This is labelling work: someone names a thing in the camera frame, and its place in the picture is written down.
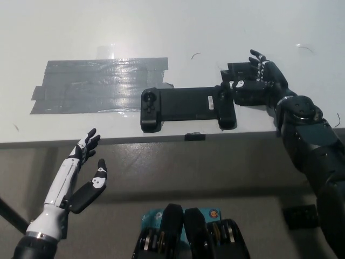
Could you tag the small black tape patch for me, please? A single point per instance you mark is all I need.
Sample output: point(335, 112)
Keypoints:
point(245, 98)

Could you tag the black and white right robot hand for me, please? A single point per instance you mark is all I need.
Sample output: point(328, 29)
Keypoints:
point(275, 81)

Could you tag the large grey duct tape patch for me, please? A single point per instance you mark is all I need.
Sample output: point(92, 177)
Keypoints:
point(86, 85)

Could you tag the black game controller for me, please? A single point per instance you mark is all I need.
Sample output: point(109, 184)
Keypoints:
point(183, 103)

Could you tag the black robot body teal tops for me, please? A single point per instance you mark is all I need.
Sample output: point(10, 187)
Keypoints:
point(195, 232)

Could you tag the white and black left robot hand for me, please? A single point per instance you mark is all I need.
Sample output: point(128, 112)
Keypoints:
point(62, 186)

